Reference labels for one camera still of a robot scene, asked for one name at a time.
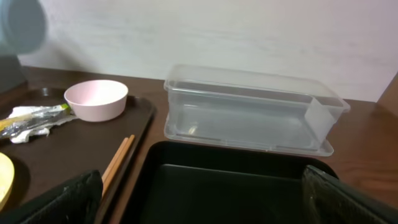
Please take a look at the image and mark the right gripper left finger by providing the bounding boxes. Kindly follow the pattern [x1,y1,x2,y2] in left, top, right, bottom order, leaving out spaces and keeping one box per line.
[1,170,103,224]

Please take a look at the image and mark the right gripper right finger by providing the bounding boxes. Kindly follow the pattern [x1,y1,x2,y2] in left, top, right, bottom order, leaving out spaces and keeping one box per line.
[302,166,397,224]

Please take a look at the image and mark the green orange snack wrapper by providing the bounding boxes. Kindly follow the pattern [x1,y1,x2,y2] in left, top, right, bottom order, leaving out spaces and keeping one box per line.
[1,104,72,139]

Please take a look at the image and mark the pink bowl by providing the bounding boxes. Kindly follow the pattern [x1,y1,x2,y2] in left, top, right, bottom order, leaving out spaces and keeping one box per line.
[64,80,129,122]

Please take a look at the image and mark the light blue bowl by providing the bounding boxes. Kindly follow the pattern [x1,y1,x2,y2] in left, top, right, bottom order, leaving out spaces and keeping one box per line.
[1,0,47,56]

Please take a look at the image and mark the grey dishwasher rack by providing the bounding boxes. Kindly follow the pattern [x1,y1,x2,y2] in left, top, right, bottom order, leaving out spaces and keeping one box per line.
[0,55,27,93]

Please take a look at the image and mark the brown serving tray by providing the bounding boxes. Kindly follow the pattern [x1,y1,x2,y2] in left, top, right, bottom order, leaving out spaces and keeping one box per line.
[1,96,155,223]

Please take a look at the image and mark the wooden chopstick left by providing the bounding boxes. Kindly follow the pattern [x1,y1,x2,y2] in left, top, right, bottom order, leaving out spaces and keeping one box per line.
[102,138,128,182]

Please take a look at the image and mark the yellow plate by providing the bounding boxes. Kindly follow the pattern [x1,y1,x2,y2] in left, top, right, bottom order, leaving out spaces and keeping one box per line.
[0,153,15,210]

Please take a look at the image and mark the black tray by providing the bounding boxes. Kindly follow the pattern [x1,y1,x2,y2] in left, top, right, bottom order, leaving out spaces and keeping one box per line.
[121,141,333,223]

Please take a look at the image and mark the crumpled white tissue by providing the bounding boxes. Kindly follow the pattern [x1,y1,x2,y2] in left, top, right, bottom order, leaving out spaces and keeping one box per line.
[1,103,77,144]

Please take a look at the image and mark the clear plastic container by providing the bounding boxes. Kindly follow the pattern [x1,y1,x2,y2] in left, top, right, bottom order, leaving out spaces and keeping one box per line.
[164,65,350,156]

